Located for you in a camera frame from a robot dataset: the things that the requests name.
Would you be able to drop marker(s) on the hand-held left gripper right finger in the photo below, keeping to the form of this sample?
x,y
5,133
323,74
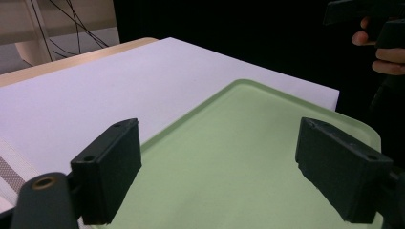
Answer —
x,y
337,165

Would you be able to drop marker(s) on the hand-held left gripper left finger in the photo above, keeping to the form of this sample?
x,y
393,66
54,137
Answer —
x,y
106,165

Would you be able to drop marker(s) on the white paper sheet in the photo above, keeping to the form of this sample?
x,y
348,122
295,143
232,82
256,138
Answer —
x,y
111,95

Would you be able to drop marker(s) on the white woven cloth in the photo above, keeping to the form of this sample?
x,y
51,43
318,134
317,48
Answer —
x,y
11,171

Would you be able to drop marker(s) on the green plastic tray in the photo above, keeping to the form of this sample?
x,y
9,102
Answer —
x,y
229,152

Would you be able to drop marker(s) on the beige stand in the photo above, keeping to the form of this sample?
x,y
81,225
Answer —
x,y
31,41

